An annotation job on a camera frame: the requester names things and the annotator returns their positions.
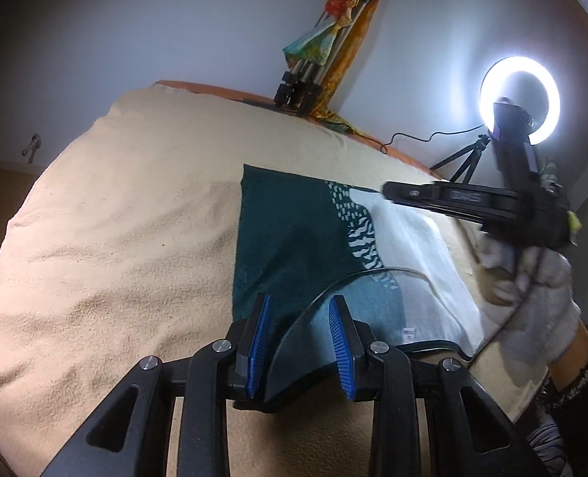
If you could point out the person's right hand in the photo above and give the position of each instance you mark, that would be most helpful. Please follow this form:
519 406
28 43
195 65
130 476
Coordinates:
537 308

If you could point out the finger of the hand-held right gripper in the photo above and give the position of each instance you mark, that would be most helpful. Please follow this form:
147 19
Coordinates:
448 197
515 144

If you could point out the person's right forearm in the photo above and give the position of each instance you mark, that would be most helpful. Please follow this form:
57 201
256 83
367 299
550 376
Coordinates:
584 353

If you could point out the grey striped clothing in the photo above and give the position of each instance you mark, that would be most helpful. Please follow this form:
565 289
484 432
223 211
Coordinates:
547 447

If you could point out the small black tripod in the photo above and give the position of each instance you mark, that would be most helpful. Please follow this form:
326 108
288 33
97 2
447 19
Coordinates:
465 156

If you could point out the green and white printed shirt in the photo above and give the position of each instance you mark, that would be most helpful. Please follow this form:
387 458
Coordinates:
294 228

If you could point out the colourful printed scarf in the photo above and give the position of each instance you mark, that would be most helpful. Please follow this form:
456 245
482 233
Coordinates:
309 42

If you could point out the beige blanket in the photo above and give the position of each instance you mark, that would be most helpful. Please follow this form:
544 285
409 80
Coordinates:
125 238

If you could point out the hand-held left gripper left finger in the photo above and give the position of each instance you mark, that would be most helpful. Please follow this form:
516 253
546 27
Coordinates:
259 343

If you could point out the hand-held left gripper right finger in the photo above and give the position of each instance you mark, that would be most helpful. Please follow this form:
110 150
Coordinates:
341 348

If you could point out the folded silver tripod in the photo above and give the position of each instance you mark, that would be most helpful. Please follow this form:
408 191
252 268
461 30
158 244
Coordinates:
324 54

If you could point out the metal door latch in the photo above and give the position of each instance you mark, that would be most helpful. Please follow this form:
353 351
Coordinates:
31 144

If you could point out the orange bed sheet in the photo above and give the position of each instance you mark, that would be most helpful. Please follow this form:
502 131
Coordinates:
214 90

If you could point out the orange cloth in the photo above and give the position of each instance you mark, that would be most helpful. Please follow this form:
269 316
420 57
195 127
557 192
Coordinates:
353 54

